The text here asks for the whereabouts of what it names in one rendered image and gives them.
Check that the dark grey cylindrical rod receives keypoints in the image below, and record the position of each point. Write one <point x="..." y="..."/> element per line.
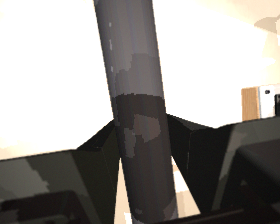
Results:
<point x="129" y="45"/>

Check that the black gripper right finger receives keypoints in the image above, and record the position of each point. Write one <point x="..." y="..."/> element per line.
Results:
<point x="204" y="154"/>

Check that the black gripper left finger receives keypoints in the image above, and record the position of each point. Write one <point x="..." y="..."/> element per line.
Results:
<point x="91" y="170"/>

